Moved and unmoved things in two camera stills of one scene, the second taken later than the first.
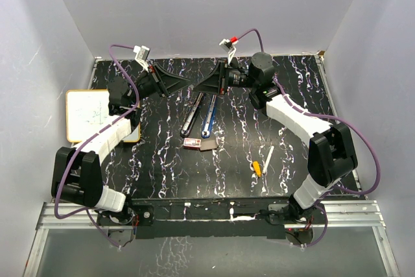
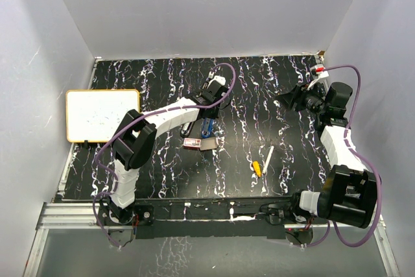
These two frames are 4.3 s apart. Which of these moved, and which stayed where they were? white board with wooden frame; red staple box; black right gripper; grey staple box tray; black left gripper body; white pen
Moved: black left gripper body; black right gripper
Stayed: white board with wooden frame; grey staple box tray; red staple box; white pen
